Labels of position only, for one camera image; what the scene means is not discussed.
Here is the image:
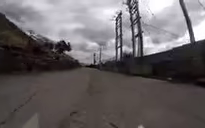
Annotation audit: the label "leaning concrete pole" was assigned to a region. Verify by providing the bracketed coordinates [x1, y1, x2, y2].
[178, 0, 197, 45]

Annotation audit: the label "overhead wires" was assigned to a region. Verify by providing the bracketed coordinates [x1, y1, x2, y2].
[136, 0, 205, 44]

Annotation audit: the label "dark bush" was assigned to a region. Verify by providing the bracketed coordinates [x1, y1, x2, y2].
[54, 39, 73, 54]

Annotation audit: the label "tall lattice utility pylon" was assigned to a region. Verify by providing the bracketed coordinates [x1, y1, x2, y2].
[125, 0, 145, 58]

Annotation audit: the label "stone embankment wall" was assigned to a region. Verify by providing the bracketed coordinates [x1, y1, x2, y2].
[0, 8, 82, 74]

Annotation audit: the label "dark long boundary wall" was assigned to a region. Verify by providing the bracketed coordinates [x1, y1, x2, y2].
[101, 37, 205, 85]

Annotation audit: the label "grey cracked concrete road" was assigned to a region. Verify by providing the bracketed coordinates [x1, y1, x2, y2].
[0, 66, 205, 128]

